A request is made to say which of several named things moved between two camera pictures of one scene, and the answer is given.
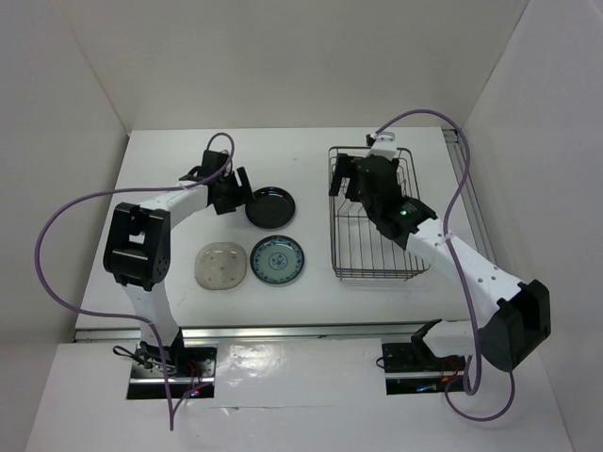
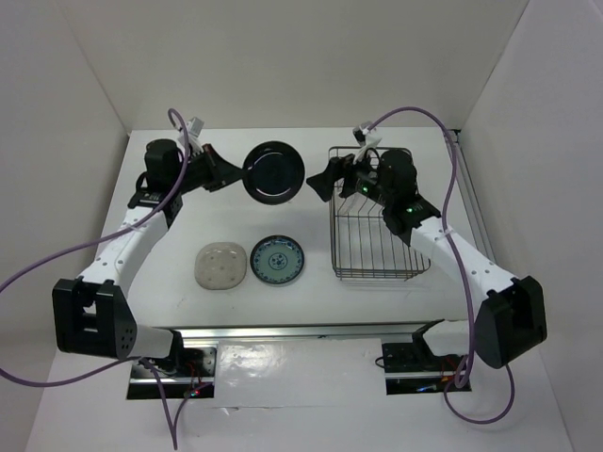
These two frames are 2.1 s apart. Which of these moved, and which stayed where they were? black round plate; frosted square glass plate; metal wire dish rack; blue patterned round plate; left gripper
Moved: black round plate; left gripper
Stayed: frosted square glass plate; metal wire dish rack; blue patterned round plate
